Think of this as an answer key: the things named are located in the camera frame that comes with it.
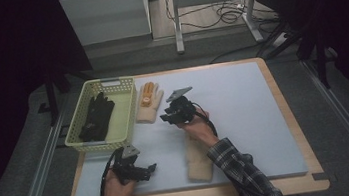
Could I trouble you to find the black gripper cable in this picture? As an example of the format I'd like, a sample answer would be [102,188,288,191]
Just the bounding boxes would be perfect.
[190,98,220,141]
[93,147,130,196]

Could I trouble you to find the grey white cabinet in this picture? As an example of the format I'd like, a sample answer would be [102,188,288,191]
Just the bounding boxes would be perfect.
[59,0,154,49]

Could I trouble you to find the black glove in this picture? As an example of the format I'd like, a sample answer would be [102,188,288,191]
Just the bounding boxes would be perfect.
[73,90,120,145]

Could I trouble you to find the black metal stand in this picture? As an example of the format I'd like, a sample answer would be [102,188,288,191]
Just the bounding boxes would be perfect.
[33,69,77,129]

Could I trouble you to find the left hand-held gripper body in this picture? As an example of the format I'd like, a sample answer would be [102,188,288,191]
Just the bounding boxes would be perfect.
[109,143,150,188]

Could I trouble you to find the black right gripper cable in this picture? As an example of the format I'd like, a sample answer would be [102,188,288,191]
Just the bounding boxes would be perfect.
[190,98,220,141]

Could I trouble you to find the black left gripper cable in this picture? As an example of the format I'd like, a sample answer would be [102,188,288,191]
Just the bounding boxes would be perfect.
[93,147,130,196]

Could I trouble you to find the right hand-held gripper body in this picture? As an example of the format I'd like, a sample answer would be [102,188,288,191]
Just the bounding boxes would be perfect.
[162,85,200,126]

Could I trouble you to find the black stand legs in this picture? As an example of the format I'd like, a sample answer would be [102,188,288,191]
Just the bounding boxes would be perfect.
[259,16,306,61]

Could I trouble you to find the light grey foam mat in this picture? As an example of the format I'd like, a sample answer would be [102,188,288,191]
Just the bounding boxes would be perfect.
[59,56,310,196]

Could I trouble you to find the person's left hand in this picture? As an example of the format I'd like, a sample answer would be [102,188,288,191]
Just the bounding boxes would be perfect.
[99,167,139,196]

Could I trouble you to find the pale green plastic basket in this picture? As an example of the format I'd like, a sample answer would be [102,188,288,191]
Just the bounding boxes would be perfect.
[57,75,144,157]

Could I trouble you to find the cream knit glove orange grips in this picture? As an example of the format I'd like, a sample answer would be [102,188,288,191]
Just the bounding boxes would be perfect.
[131,79,168,127]

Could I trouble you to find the person's right hand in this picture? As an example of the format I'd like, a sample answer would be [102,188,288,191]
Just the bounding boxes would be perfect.
[174,106,221,152]

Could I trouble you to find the tangle of black floor cables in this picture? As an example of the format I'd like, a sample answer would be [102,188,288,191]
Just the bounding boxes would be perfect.
[165,0,281,35]

